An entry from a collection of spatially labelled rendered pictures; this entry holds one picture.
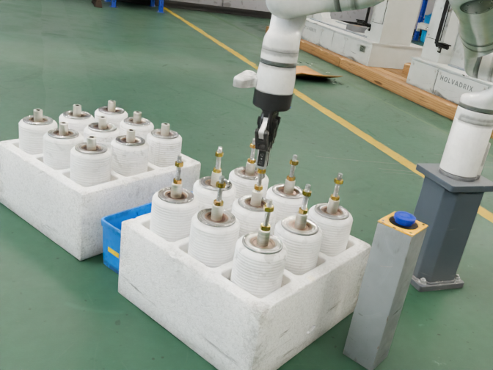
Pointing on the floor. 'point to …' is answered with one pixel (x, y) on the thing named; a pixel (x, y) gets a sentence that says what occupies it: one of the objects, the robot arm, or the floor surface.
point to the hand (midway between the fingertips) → (263, 158)
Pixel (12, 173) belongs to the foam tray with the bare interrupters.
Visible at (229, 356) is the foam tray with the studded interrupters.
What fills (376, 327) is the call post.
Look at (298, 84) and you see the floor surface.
